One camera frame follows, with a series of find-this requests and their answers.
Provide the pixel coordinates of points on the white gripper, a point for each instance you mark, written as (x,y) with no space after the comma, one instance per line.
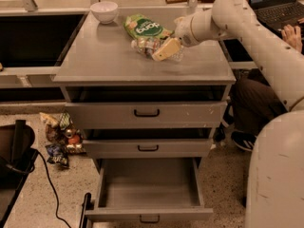
(183,32)

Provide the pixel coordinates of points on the clear plastic water bottle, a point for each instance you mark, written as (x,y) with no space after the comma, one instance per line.
(148,45)

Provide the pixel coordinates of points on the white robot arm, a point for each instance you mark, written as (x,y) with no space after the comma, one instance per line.
(275,190)

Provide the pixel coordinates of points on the grey drawer cabinet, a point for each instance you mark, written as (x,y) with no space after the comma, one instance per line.
(102,67)

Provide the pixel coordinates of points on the grey top drawer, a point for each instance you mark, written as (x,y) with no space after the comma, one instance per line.
(146,115)

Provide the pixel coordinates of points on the grey drawer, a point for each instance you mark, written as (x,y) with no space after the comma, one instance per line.
(148,191)
(146,115)
(159,148)

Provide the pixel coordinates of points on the grey middle drawer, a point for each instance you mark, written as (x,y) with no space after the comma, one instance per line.
(159,148)

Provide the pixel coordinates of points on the grey bottom drawer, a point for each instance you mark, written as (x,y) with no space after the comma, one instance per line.
(148,191)

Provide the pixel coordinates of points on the person's hand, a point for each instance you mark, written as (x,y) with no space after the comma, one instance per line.
(292,36)

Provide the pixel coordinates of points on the green snack bag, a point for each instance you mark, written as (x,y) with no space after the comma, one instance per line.
(138,25)

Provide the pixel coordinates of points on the wooden stick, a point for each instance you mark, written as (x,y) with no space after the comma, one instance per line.
(174,1)

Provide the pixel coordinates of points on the white bowl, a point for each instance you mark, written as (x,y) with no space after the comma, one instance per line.
(105,12)

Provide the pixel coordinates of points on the black laptop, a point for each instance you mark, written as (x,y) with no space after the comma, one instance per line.
(276,14)

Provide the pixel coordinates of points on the black sneaker with stripes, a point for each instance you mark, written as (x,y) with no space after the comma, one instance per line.
(243,140)

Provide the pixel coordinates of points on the pile of snack packets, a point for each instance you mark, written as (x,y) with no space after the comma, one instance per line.
(63,138)

